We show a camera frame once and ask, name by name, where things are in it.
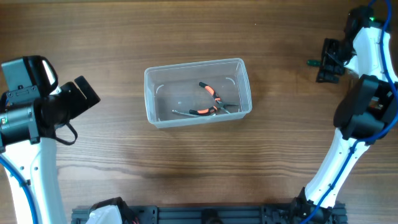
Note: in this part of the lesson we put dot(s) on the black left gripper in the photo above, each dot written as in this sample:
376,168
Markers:
69,98

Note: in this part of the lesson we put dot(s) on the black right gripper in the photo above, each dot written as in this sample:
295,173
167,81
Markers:
330,62

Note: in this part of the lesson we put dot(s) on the silver socket wrench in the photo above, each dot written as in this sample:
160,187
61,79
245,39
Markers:
189,114

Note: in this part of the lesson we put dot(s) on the orange black needle-nose pliers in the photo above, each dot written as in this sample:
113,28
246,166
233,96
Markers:
218,104

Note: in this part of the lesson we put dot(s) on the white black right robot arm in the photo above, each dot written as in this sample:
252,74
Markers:
368,111

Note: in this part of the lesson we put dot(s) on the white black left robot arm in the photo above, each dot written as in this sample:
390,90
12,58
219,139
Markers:
32,109

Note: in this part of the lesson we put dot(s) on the clear plastic container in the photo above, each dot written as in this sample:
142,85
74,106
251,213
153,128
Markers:
175,87

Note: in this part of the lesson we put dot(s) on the green handled screwdriver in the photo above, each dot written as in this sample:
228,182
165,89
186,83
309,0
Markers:
313,63

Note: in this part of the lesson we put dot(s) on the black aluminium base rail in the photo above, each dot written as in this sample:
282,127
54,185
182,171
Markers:
294,212

